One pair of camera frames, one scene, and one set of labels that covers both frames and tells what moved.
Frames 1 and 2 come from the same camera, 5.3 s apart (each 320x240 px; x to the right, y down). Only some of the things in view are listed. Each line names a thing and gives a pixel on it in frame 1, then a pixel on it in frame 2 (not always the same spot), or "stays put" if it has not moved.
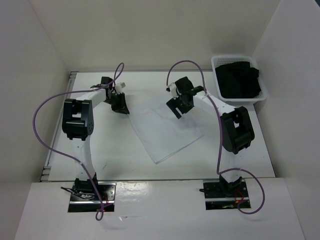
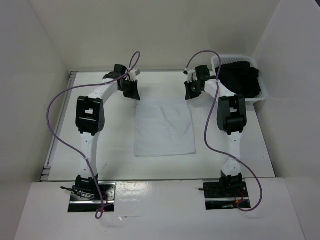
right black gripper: (172, 104) to (190, 94)
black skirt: (238, 80) stays put
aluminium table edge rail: (47, 171) stays put
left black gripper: (122, 107) to (133, 94)
